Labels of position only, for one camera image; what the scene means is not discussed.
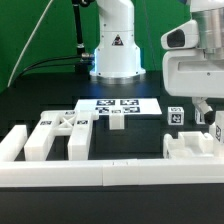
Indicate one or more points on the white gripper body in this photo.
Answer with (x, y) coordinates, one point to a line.
(188, 70)

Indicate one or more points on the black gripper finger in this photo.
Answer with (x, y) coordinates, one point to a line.
(207, 112)

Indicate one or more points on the white chair seat part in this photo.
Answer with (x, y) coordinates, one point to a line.
(192, 144)

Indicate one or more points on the white U-shaped obstacle fence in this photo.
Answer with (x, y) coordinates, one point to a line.
(101, 172)

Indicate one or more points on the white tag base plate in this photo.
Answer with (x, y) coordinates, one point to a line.
(133, 106)

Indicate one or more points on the black camera pole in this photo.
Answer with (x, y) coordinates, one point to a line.
(79, 34)

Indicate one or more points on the white chair backrest frame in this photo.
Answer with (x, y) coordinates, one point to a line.
(77, 125)

